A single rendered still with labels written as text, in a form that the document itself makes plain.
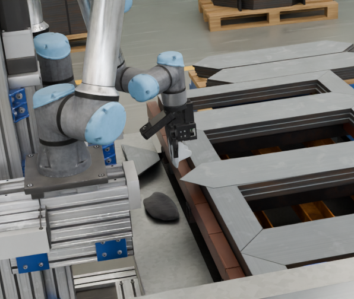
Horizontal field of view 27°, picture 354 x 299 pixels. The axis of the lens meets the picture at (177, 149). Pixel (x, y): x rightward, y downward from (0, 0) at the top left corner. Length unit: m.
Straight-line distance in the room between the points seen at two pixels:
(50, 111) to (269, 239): 0.67
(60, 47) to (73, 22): 4.24
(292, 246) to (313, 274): 0.44
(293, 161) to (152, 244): 0.52
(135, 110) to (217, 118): 2.53
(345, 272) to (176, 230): 0.97
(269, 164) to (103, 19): 0.80
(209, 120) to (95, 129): 0.94
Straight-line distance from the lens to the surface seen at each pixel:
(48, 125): 1.99
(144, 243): 2.37
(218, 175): 2.33
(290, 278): 1.53
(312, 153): 2.46
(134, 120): 5.07
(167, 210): 2.48
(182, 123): 2.23
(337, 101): 2.88
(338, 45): 3.57
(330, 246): 1.98
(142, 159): 2.82
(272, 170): 2.35
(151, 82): 2.06
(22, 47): 2.20
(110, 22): 1.89
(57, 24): 6.69
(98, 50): 1.89
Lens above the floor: 1.93
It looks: 25 degrees down
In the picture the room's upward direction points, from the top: 5 degrees counter-clockwise
